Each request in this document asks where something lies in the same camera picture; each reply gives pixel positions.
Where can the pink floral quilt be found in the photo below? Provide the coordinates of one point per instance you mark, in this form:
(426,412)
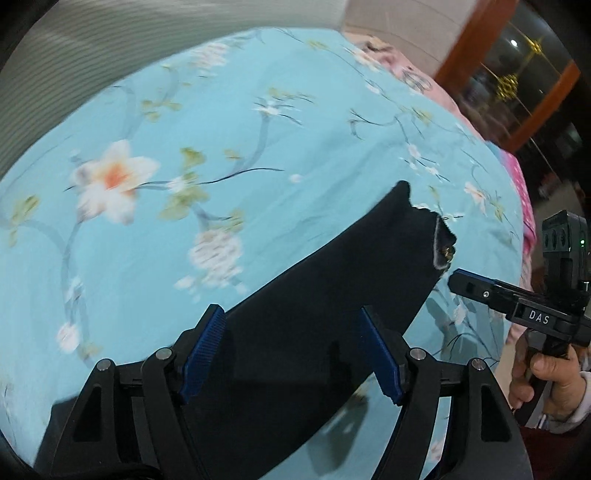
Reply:
(406,64)

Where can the person's dark red clothing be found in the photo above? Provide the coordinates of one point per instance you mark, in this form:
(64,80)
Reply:
(554,454)

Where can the pink dotted cloth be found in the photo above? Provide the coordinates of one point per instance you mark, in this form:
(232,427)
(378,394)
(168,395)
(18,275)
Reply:
(519,177)

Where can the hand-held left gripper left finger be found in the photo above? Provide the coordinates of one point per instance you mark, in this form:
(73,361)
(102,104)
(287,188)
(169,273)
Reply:
(203,357)

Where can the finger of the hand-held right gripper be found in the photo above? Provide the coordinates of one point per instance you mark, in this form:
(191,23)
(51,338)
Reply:
(475,288)

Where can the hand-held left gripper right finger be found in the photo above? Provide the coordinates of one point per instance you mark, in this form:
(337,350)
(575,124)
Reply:
(384,362)

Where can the person's right hand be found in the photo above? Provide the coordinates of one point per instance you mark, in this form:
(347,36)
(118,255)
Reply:
(554,383)

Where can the wooden glass-door cabinet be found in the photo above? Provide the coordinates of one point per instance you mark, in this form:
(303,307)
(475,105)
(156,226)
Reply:
(475,39)

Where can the dark navy pants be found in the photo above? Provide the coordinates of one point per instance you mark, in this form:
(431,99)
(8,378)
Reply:
(323,286)

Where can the blue floral bedsheet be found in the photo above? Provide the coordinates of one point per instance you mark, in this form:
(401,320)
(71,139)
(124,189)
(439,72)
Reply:
(221,138)

